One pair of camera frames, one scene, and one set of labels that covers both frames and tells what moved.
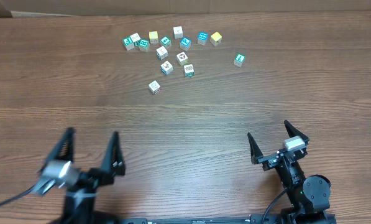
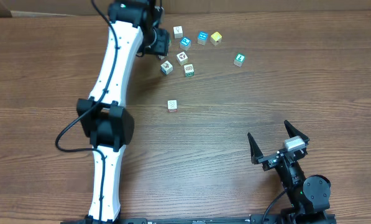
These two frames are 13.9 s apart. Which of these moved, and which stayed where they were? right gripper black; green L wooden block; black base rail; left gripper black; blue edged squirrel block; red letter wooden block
Moved: red letter wooden block; left gripper black
Stayed: green L wooden block; blue edged squirrel block; black base rail; right gripper black
